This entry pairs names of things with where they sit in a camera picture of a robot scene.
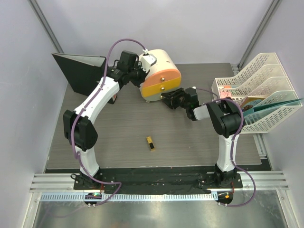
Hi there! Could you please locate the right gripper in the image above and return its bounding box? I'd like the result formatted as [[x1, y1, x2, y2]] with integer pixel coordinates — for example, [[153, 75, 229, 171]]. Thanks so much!
[[161, 88, 190, 110]]

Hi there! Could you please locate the yellow drawer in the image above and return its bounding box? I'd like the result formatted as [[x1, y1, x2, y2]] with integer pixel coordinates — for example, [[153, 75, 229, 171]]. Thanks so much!
[[141, 77, 181, 97]]

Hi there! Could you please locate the white round drawer organizer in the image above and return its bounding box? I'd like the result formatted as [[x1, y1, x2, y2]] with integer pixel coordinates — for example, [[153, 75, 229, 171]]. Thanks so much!
[[139, 49, 178, 92]]

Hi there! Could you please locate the gold black lipstick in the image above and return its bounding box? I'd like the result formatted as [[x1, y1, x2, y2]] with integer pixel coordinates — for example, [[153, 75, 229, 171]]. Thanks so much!
[[146, 136, 155, 151]]

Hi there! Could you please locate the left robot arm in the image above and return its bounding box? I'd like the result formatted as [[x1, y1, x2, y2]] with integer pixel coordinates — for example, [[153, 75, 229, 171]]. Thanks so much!
[[63, 49, 181, 190]]

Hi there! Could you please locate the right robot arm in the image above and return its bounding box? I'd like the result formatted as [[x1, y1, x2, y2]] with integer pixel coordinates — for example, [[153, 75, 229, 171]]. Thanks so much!
[[162, 87, 244, 188]]

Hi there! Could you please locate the black lever arch binder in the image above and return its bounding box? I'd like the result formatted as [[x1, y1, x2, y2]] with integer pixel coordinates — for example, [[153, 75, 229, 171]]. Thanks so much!
[[52, 53, 106, 96]]

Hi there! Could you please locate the pink sticky note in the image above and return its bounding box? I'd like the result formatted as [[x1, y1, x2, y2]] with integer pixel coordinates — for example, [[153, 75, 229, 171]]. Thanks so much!
[[220, 92, 232, 99]]

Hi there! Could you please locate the colourful book in rack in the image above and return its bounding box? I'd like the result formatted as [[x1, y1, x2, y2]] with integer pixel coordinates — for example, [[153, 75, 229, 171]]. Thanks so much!
[[240, 95, 267, 112]]

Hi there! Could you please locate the teal folder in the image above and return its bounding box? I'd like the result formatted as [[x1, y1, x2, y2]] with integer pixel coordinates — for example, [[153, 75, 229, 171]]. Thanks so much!
[[243, 98, 302, 125]]

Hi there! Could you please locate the white mesh file rack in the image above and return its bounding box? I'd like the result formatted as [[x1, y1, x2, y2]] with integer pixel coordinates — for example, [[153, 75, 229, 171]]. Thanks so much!
[[211, 53, 303, 133]]

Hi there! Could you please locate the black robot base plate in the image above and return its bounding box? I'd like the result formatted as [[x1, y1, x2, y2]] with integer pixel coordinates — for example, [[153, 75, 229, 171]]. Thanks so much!
[[70, 166, 243, 195]]

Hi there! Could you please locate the white slotted cable duct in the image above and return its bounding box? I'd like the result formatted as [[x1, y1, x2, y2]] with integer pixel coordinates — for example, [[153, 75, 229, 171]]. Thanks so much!
[[40, 192, 218, 202]]

